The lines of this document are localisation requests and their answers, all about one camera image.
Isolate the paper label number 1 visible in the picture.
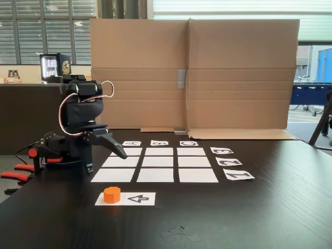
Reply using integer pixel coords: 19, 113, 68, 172
223, 168, 255, 180

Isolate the orange black spring clamp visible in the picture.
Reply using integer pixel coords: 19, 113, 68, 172
0, 163, 36, 195

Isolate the paper label number 2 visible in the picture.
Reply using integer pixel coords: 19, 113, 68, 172
215, 156, 243, 167

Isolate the brown cardboard panel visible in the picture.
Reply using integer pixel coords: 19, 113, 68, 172
89, 18, 191, 133
186, 18, 300, 141

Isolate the white paper grid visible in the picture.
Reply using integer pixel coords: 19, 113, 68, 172
90, 147, 219, 183

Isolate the blue container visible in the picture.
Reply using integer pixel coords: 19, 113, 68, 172
318, 48, 332, 83

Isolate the black clamp with red parts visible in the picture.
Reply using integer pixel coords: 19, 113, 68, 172
27, 146, 64, 175

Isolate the clear tape patch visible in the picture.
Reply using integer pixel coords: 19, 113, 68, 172
160, 225, 196, 242

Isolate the white arrow paper sheet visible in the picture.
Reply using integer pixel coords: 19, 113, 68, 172
94, 192, 156, 206

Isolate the paper label number 3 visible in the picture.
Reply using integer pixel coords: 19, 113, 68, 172
210, 147, 233, 156

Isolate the black power cable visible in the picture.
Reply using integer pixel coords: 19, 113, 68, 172
15, 144, 33, 167

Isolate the dark tripod leg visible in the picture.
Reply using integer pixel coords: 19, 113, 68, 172
308, 90, 332, 146

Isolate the black mini fridge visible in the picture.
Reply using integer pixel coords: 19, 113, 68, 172
39, 53, 71, 84

